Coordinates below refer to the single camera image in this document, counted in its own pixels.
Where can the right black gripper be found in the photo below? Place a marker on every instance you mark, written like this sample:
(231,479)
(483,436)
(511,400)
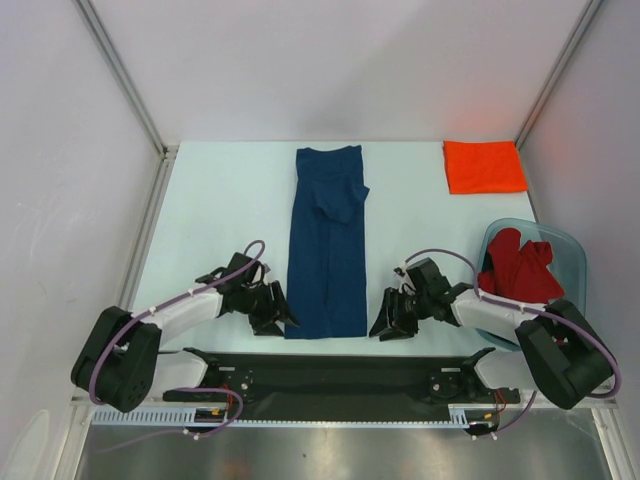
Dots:
(397,310)

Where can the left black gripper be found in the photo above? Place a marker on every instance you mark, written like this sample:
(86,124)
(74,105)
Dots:
(274,309)

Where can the blue t shirt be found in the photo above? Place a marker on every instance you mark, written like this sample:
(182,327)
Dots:
(326,277)

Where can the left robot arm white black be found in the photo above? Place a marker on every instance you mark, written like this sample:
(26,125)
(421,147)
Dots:
(121,363)

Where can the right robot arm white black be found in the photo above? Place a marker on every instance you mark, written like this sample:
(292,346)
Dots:
(557,351)

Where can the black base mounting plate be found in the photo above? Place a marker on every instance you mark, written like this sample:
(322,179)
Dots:
(344,388)

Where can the red t shirt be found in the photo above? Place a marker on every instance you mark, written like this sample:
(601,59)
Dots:
(520,272)

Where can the folded orange t shirt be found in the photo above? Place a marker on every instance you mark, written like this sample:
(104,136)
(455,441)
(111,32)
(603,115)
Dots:
(483,168)

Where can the clear blue plastic bin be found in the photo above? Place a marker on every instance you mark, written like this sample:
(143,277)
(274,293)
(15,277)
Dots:
(569,262)

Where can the white slotted cable duct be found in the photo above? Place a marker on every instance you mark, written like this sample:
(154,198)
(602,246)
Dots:
(195,417)

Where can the aluminium rail front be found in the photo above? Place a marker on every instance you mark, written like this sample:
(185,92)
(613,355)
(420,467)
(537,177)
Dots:
(541,401)

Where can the left aluminium corner post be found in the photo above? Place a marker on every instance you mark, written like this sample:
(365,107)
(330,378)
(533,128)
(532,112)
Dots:
(108,50)

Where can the aluminium corner post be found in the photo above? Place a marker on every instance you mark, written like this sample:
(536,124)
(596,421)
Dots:
(108,50)
(577,35)

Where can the right aluminium corner post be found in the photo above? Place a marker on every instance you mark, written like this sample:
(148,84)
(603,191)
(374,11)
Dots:
(577,35)

